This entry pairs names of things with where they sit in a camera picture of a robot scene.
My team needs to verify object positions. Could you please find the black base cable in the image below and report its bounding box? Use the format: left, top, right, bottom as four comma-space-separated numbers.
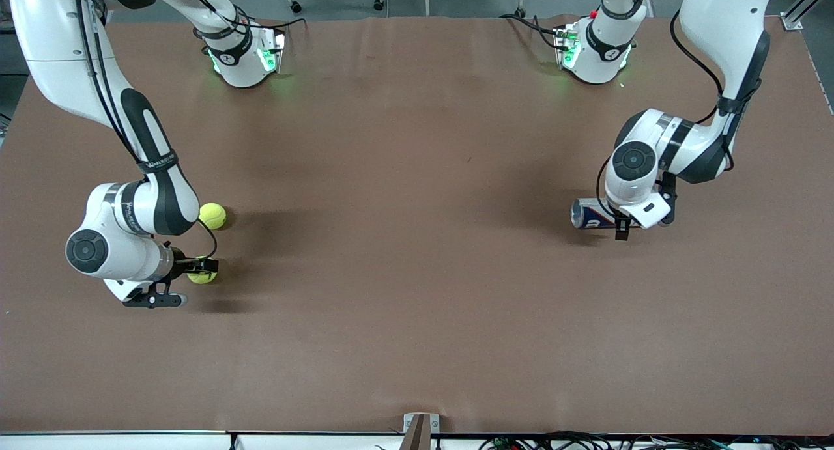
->
500, 14, 562, 50

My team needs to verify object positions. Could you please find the brown wooden post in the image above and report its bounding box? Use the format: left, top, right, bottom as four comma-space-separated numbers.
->
399, 414, 431, 450

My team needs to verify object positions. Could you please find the clear tennis ball can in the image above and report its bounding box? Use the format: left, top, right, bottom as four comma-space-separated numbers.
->
571, 198, 620, 231

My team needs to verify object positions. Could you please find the white table edge rail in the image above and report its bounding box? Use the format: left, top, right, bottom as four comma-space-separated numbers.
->
0, 430, 834, 450

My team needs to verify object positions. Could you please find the small metal bracket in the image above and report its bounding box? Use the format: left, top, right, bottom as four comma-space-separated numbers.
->
403, 413, 440, 434

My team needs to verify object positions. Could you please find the brown paper table cover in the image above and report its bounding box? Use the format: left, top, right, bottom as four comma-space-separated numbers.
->
0, 14, 834, 436

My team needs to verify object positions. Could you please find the aluminium frame post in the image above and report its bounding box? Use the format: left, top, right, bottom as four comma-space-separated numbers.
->
781, 0, 834, 32

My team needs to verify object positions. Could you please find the bundle of black cables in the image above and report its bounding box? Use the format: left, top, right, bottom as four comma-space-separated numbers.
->
479, 430, 834, 450

